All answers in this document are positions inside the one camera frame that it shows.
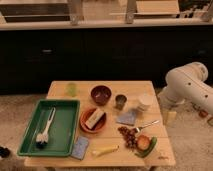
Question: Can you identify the purple grape bunch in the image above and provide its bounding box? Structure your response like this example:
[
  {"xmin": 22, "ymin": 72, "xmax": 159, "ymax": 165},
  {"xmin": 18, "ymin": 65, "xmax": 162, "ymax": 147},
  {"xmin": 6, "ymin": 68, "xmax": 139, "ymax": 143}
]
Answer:
[{"xmin": 118, "ymin": 126, "xmax": 137, "ymax": 149}]

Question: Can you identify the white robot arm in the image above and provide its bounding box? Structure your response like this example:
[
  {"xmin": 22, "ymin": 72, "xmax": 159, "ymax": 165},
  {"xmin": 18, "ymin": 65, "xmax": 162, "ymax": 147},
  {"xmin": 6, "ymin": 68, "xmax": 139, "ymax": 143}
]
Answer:
[{"xmin": 158, "ymin": 62, "xmax": 213, "ymax": 115}]

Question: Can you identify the green plastic tray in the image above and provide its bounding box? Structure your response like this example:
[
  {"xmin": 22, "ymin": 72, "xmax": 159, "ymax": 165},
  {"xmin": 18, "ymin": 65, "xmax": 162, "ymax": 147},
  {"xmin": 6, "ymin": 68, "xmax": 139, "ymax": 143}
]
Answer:
[{"xmin": 17, "ymin": 99, "xmax": 80, "ymax": 157}]

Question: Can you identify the dark red bowl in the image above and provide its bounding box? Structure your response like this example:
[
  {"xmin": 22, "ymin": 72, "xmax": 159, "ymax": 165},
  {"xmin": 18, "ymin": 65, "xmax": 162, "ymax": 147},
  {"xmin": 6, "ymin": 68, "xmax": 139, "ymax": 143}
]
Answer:
[{"xmin": 91, "ymin": 85, "xmax": 112, "ymax": 106}]

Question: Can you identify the small metal cup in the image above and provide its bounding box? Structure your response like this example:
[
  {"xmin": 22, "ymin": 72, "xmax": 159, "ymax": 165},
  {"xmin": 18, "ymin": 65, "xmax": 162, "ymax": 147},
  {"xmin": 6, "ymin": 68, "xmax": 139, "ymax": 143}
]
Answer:
[{"xmin": 115, "ymin": 94, "xmax": 127, "ymax": 110}]

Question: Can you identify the beige sponge block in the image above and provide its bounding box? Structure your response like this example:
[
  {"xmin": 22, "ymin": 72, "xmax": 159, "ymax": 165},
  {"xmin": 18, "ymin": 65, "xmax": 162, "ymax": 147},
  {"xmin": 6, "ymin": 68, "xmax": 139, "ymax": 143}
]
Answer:
[{"xmin": 85, "ymin": 108, "xmax": 104, "ymax": 129}]

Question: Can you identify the translucent green cup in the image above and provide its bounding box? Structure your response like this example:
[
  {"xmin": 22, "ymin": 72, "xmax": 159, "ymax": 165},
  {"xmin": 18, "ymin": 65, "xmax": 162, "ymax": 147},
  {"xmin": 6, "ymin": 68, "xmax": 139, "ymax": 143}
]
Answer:
[{"xmin": 66, "ymin": 82, "xmax": 77, "ymax": 97}]

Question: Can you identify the blue cloth piece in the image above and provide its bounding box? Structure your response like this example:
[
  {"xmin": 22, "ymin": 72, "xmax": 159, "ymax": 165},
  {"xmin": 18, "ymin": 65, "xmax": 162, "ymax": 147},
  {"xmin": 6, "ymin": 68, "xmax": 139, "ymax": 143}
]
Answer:
[{"xmin": 116, "ymin": 109, "xmax": 137, "ymax": 126}]

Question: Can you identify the orange plate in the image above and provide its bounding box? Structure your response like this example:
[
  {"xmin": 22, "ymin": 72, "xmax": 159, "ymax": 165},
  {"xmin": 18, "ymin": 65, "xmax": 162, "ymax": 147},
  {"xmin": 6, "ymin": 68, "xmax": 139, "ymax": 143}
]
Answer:
[{"xmin": 79, "ymin": 108, "xmax": 107, "ymax": 134}]

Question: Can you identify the wooden table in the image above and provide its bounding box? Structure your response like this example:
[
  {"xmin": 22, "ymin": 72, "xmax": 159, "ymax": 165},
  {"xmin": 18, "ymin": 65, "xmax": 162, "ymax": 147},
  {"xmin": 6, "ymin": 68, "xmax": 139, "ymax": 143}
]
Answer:
[{"xmin": 24, "ymin": 81, "xmax": 176, "ymax": 168}]

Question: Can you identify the white paper cup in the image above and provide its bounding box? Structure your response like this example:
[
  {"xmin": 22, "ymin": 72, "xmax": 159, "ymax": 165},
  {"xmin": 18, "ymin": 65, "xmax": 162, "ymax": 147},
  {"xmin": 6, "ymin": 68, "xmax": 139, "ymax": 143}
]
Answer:
[{"xmin": 138, "ymin": 93, "xmax": 153, "ymax": 111}]

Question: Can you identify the yellow banana toy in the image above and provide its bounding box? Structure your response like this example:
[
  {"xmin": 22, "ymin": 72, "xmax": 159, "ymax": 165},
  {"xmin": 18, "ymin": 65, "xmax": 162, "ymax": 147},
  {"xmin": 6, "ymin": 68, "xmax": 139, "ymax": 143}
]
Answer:
[{"xmin": 92, "ymin": 145, "xmax": 119, "ymax": 157}]

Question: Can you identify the orange round fruit toy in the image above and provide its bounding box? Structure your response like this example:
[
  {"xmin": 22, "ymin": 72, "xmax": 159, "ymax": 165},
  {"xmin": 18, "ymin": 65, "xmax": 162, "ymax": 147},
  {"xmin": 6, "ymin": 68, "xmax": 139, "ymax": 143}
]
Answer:
[{"xmin": 137, "ymin": 135, "xmax": 150, "ymax": 150}]

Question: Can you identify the blue sponge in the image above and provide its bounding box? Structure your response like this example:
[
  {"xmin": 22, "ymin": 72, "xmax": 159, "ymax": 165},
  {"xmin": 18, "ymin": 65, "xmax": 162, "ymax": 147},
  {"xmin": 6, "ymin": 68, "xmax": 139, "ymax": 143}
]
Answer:
[{"xmin": 71, "ymin": 136, "xmax": 89, "ymax": 160}]

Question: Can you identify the dark cabinet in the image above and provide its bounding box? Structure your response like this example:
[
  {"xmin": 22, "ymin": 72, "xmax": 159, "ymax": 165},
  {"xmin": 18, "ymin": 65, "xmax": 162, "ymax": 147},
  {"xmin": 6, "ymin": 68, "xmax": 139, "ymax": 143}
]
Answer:
[{"xmin": 0, "ymin": 26, "xmax": 213, "ymax": 94}]

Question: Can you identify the white dish brush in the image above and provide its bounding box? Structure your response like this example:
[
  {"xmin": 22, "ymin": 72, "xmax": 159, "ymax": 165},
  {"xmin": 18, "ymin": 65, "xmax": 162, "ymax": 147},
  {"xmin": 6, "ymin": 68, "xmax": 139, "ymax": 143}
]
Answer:
[{"xmin": 36, "ymin": 107, "xmax": 56, "ymax": 149}]

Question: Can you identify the black object on floor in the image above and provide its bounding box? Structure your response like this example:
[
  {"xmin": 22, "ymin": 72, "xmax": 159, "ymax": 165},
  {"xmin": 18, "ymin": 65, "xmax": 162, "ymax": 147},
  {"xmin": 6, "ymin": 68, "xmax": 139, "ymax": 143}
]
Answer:
[{"xmin": 0, "ymin": 146, "xmax": 11, "ymax": 158}]

